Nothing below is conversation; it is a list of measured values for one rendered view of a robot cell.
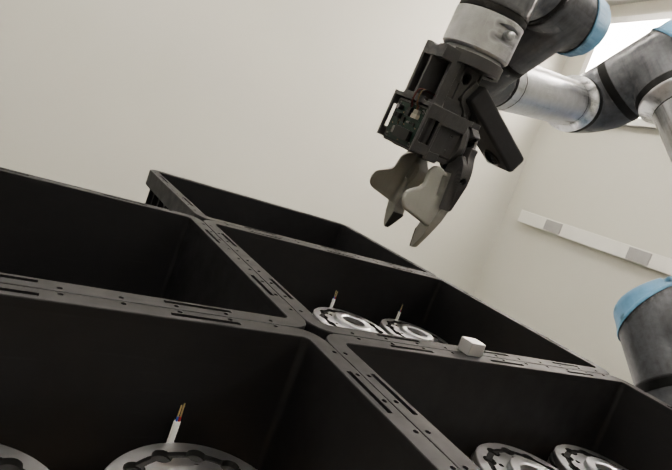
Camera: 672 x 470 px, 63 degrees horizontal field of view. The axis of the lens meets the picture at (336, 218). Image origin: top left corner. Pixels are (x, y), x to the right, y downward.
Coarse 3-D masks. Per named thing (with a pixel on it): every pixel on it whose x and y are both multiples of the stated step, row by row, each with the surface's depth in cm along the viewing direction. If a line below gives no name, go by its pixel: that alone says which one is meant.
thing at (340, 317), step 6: (342, 312) 70; (336, 318) 67; (342, 318) 67; (348, 318) 70; (354, 318) 70; (360, 318) 70; (342, 324) 66; (348, 324) 66; (354, 324) 67; (360, 324) 69; (366, 324) 69; (366, 330) 67
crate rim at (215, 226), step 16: (208, 224) 61; (224, 224) 65; (224, 240) 56; (272, 240) 67; (288, 240) 69; (240, 256) 52; (336, 256) 73; (352, 256) 75; (256, 272) 48; (400, 272) 79; (416, 272) 82; (272, 288) 45; (448, 288) 82; (480, 304) 76; (512, 320) 71; (320, 336) 40; (368, 336) 42; (384, 336) 43; (544, 336) 68; (496, 352) 51; (560, 352) 65; (576, 368) 57; (592, 368) 59
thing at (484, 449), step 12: (492, 444) 48; (480, 456) 44; (492, 456) 46; (504, 456) 46; (516, 456) 47; (528, 456) 48; (480, 468) 43; (492, 468) 44; (504, 468) 44; (552, 468) 47
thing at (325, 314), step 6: (318, 312) 68; (324, 312) 70; (330, 312) 70; (336, 312) 71; (348, 312) 73; (318, 318) 66; (324, 318) 68; (330, 318) 67; (330, 324) 66; (336, 324) 66; (372, 324) 72; (372, 330) 69; (378, 330) 70
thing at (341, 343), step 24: (336, 336) 39; (360, 360) 36; (432, 360) 43; (456, 360) 44; (480, 360) 46; (504, 360) 49; (384, 384) 33; (624, 384) 58; (408, 408) 31; (432, 432) 29; (456, 456) 27
